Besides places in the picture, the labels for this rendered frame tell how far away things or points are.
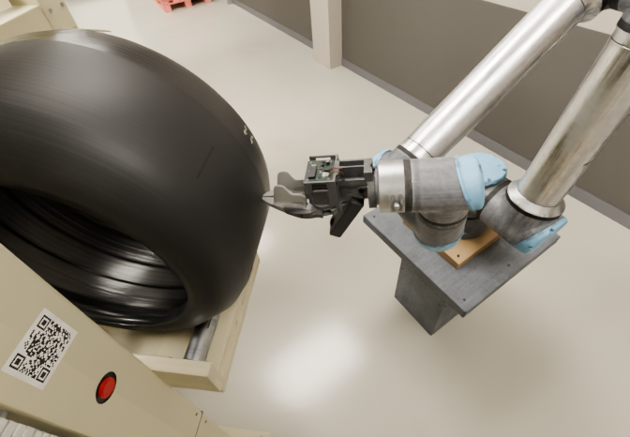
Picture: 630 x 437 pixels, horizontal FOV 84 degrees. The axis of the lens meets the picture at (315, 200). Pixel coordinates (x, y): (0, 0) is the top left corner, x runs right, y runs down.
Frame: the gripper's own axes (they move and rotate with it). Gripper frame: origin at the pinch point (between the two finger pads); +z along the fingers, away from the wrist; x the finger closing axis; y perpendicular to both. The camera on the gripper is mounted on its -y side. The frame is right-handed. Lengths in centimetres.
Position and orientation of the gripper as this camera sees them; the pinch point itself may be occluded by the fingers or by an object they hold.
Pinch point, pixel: (269, 200)
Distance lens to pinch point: 66.4
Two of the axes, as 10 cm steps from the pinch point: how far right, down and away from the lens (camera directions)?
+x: -1.2, 7.2, -6.8
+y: -1.8, -6.9, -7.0
